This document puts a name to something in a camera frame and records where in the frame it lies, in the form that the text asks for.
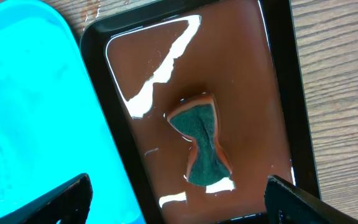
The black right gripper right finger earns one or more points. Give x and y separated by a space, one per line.
286 203

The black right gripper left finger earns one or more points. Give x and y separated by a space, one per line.
68 203

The orange sponge with dark scourer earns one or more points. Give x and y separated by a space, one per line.
197 121

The teal plastic tray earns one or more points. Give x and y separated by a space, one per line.
52 127

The dark red black-rimmed tray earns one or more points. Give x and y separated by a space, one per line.
147 61

